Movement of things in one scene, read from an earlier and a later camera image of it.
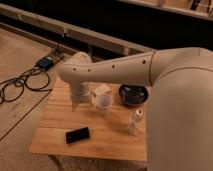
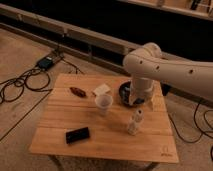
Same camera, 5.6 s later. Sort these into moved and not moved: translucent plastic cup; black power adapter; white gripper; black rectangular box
Moved: white gripper
Not moved: translucent plastic cup; black rectangular box; black power adapter
